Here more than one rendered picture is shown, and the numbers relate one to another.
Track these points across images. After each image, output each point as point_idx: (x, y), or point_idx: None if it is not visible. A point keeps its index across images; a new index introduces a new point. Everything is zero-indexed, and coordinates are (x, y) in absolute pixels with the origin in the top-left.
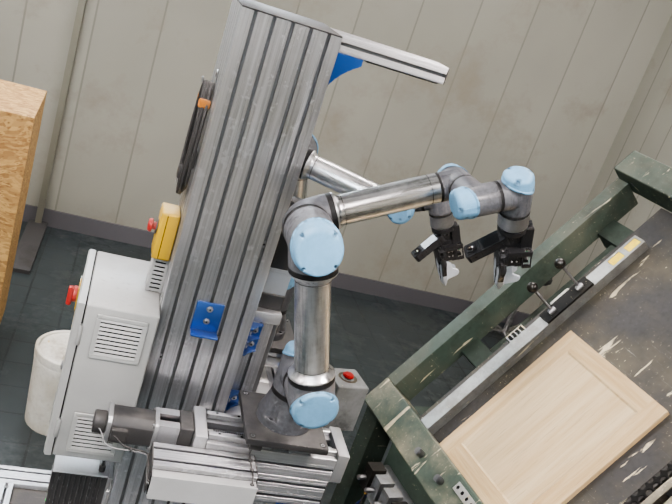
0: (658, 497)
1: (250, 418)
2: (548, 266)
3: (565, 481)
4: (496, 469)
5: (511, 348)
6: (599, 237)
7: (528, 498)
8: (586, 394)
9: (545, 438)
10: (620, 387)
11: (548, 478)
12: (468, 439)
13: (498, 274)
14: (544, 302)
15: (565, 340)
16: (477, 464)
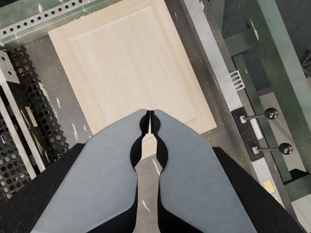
0: (30, 148)
1: None
2: (297, 126)
3: (82, 83)
4: (114, 32)
5: (221, 72)
6: (305, 172)
7: (80, 52)
8: (150, 120)
9: (125, 78)
10: (144, 147)
11: (90, 71)
12: (151, 13)
13: (55, 192)
14: (251, 117)
15: (208, 119)
16: (124, 16)
